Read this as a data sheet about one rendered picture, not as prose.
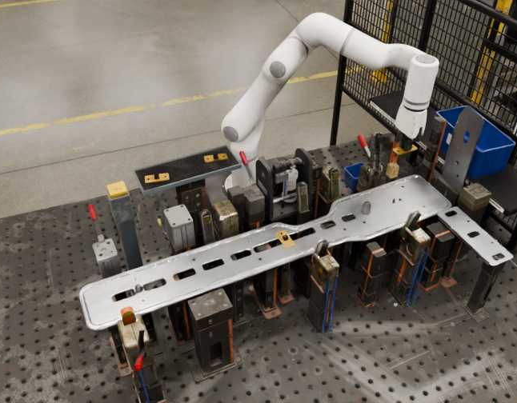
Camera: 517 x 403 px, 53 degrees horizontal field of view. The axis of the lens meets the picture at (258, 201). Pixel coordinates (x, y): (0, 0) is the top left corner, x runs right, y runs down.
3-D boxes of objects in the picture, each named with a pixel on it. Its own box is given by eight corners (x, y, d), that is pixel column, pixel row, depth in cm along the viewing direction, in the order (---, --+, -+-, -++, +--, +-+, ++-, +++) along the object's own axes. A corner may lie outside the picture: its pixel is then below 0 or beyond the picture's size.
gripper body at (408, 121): (396, 97, 173) (390, 125, 181) (416, 112, 166) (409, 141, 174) (414, 92, 176) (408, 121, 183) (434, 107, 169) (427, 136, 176)
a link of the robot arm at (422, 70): (407, 86, 174) (401, 99, 168) (415, 49, 166) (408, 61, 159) (433, 92, 172) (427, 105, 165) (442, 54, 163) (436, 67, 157)
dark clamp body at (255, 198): (248, 277, 211) (247, 207, 186) (235, 255, 220) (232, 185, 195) (272, 269, 215) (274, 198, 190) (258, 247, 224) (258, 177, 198)
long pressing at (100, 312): (90, 341, 155) (90, 338, 154) (76, 288, 170) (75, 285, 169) (455, 208, 199) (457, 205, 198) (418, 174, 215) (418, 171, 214)
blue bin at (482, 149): (471, 178, 206) (481, 152, 197) (428, 137, 227) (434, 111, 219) (506, 170, 210) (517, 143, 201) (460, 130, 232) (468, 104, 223)
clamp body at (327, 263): (315, 338, 190) (323, 276, 167) (299, 313, 198) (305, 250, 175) (338, 329, 193) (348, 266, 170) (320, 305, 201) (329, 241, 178)
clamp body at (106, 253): (114, 330, 192) (93, 265, 168) (106, 308, 200) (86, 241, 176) (139, 321, 195) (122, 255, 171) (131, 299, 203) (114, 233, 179)
